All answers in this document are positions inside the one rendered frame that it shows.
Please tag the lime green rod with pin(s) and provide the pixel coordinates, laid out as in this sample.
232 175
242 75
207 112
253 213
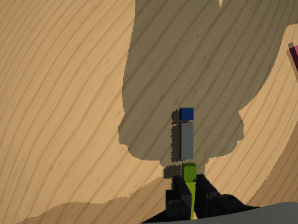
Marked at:
189 171

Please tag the pink rod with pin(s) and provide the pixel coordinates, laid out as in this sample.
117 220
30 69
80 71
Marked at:
294 53

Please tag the small blue cube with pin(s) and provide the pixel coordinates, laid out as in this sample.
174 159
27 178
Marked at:
186 113

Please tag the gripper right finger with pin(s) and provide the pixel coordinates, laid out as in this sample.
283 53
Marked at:
209 202

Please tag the grey rod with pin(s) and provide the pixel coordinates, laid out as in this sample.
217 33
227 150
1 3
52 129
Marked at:
185 140

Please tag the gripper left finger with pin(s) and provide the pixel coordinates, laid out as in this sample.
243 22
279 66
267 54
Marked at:
177 208

